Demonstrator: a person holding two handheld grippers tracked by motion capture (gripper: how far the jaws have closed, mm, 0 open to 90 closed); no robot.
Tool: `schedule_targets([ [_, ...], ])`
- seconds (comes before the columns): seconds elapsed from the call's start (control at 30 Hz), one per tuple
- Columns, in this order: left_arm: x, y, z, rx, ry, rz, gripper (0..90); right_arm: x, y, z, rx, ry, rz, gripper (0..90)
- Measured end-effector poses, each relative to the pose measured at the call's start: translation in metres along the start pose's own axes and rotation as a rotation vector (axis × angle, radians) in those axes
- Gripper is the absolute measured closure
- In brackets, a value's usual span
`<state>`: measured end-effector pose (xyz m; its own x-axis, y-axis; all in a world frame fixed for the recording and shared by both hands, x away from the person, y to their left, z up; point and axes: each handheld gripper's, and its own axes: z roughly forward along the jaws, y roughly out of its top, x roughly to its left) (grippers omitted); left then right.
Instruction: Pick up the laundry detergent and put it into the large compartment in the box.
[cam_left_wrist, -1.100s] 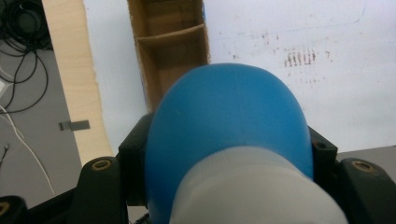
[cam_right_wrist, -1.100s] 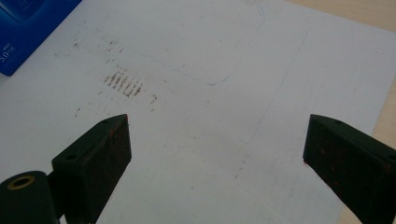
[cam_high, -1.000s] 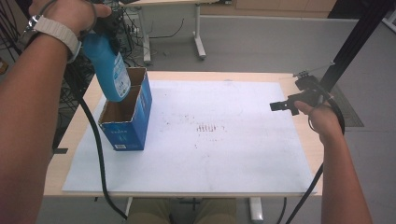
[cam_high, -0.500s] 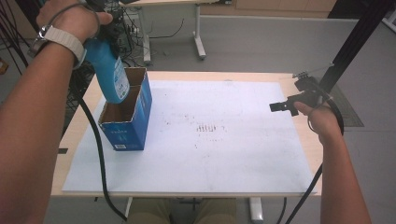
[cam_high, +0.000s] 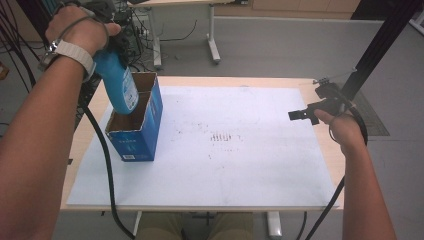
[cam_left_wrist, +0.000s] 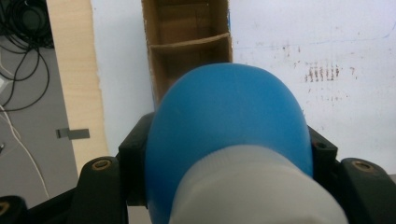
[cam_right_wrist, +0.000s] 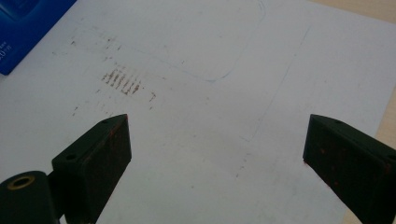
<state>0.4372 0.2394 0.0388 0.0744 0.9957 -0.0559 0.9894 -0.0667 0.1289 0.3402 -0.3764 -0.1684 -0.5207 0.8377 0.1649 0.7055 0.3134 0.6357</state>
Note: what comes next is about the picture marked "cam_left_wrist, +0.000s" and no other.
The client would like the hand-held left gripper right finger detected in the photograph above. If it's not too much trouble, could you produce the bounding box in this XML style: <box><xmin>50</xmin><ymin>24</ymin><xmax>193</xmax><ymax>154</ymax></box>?
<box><xmin>306</xmin><ymin>125</ymin><xmax>339</xmax><ymax>189</ymax></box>

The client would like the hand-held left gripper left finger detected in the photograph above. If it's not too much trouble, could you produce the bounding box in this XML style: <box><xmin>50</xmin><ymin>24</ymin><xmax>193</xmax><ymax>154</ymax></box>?
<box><xmin>118</xmin><ymin>112</ymin><xmax>156</xmax><ymax>207</ymax></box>

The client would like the blue bottle with white cap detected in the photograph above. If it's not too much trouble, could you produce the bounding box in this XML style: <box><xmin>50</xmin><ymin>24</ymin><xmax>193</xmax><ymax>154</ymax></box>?
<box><xmin>144</xmin><ymin>63</ymin><xmax>350</xmax><ymax>224</ymax></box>

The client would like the cardboard box with divider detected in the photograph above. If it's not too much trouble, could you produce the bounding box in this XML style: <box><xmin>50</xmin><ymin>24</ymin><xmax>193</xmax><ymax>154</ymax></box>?
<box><xmin>141</xmin><ymin>0</ymin><xmax>234</xmax><ymax>109</ymax></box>

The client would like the grey tape strip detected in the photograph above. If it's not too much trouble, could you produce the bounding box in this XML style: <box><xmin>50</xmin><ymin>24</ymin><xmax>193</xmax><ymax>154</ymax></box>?
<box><xmin>55</xmin><ymin>127</ymin><xmax>91</xmax><ymax>141</ymax></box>

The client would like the light wooden board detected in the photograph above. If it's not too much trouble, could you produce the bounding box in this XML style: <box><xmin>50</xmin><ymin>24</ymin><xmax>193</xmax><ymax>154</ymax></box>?
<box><xmin>46</xmin><ymin>0</ymin><xmax>110</xmax><ymax>179</ymax></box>

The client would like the white cable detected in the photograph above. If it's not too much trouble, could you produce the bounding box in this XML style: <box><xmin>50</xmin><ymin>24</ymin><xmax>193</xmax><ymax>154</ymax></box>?
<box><xmin>0</xmin><ymin>105</ymin><xmax>51</xmax><ymax>200</ymax></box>

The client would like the bundle of black cables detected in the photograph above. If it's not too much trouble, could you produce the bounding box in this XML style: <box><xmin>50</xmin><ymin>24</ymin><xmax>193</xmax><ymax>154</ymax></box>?
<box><xmin>0</xmin><ymin>0</ymin><xmax>56</xmax><ymax>113</ymax></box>

